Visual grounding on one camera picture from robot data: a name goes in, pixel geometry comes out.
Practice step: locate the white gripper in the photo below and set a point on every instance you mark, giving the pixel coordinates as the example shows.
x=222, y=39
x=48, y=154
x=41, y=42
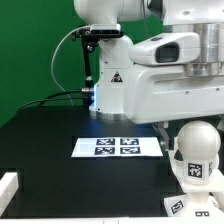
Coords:
x=164, y=93

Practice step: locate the white lamp bulb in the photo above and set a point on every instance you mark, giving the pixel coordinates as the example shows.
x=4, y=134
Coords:
x=199, y=143

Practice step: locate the white lamp base with tags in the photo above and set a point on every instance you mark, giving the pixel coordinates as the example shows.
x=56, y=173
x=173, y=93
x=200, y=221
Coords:
x=197, y=201

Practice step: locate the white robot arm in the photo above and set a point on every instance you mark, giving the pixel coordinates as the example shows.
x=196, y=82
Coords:
x=159, y=60

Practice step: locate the white cylindrical lamp shade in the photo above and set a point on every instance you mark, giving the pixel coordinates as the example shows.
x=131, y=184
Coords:
x=176, y=165

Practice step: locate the white sheet with tags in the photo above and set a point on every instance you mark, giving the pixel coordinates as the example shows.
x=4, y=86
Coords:
x=117, y=147

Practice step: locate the black camera on stand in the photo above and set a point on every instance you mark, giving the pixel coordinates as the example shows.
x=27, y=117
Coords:
x=90, y=36

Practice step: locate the white left corner bracket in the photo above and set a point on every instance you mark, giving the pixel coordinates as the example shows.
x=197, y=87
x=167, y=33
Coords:
x=8, y=187

